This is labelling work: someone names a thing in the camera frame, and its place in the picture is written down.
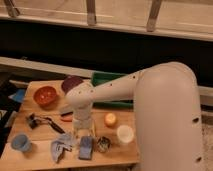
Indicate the metal cup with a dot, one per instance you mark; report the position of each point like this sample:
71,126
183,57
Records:
103,144

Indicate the orange bowl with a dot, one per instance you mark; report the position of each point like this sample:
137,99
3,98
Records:
45,95

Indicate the orange fruit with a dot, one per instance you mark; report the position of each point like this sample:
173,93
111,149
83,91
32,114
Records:
110,119

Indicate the purple bowl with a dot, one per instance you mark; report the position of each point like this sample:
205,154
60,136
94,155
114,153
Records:
70,82

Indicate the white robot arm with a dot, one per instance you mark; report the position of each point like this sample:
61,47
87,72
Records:
167,114

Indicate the black can opener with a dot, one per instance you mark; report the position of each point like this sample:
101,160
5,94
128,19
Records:
34,121

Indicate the blue object left of table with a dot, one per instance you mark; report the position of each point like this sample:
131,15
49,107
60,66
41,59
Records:
18,96

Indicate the orange carrot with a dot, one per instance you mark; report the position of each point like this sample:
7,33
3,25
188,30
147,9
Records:
67,118

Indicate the wooden table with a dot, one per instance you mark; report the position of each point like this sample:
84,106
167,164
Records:
39,158

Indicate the white plastic cup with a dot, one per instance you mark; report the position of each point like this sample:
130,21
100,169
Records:
125,134

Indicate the blue grey cloth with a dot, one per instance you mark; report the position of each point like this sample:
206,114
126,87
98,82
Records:
65,141

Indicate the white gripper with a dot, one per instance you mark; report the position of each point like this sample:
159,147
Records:
82,120

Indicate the blue sponge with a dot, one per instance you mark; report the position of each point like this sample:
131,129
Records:
86,148

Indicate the green plastic tray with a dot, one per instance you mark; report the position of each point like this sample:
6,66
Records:
99,78

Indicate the blue plastic cup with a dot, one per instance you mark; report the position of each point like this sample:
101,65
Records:
21,143

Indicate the yellow banana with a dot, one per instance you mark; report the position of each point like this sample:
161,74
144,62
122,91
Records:
93,129

